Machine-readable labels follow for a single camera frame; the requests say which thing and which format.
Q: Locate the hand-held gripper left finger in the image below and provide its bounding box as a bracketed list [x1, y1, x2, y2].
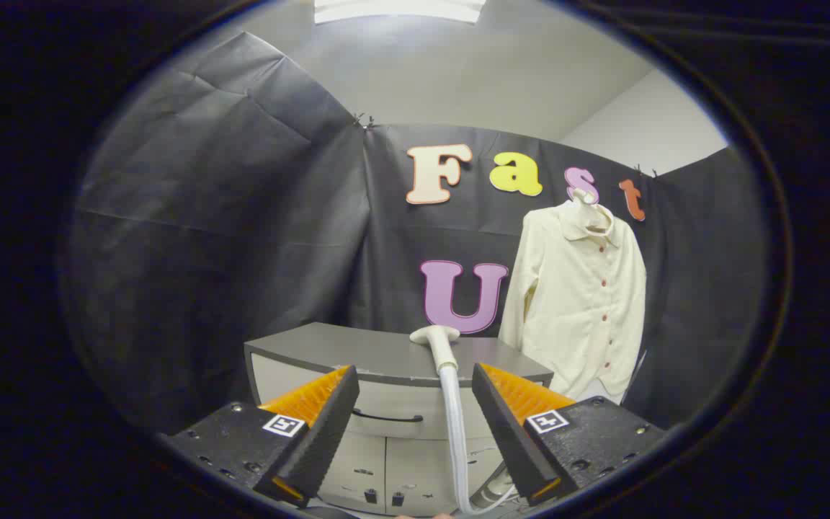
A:
[158, 365, 360, 507]

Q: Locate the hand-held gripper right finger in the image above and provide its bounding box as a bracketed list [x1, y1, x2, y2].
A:
[471, 363, 668, 505]

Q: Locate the white garment steamer head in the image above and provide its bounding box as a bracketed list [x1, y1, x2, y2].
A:
[409, 325, 461, 373]

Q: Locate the cream button-up shirt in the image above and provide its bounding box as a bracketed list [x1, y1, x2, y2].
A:
[498, 200, 648, 404]

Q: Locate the white plastic clothes hanger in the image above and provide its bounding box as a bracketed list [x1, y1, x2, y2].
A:
[571, 187, 615, 236]

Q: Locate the grey cabinet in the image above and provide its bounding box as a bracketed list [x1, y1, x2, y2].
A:
[244, 322, 555, 517]

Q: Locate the black backdrop cloth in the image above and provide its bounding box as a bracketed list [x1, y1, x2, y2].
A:
[62, 32, 769, 435]

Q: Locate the ceiling light panel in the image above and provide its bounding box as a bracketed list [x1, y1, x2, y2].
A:
[313, 0, 487, 25]

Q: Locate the black drawer handle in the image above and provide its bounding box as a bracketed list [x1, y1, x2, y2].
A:
[352, 409, 424, 424]

